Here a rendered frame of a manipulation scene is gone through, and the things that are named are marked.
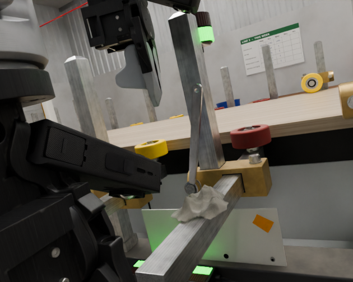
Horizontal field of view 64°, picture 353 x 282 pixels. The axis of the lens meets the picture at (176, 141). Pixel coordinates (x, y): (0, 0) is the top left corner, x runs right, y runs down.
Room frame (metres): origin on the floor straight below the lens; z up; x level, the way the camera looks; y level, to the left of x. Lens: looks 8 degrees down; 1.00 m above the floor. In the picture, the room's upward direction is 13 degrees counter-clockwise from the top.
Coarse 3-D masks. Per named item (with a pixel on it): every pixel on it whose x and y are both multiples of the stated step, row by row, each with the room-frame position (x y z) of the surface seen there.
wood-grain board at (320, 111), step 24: (312, 96) 1.02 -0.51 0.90; (336, 96) 0.85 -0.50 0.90; (168, 120) 1.46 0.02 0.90; (240, 120) 0.79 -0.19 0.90; (264, 120) 0.69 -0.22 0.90; (288, 120) 0.61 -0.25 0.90; (312, 120) 0.56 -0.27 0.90; (336, 120) 0.54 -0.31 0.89; (120, 144) 0.87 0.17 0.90; (168, 144) 0.73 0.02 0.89
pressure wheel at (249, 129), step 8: (240, 128) 0.61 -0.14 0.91; (248, 128) 0.58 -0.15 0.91; (256, 128) 0.56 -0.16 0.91; (264, 128) 0.55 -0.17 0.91; (232, 136) 0.57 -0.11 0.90; (240, 136) 0.55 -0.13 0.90; (248, 136) 0.54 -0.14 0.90; (256, 136) 0.54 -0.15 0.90; (264, 136) 0.55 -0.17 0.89; (232, 144) 0.59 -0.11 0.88; (240, 144) 0.56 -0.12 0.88; (248, 144) 0.55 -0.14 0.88; (256, 144) 0.54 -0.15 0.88; (264, 144) 0.55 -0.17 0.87
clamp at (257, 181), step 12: (216, 168) 0.46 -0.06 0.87; (228, 168) 0.45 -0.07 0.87; (240, 168) 0.44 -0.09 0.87; (252, 168) 0.43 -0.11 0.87; (264, 168) 0.43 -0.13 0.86; (204, 180) 0.47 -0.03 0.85; (216, 180) 0.46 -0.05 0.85; (252, 180) 0.43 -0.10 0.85; (264, 180) 0.42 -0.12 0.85; (252, 192) 0.43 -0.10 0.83; (264, 192) 0.42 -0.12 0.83
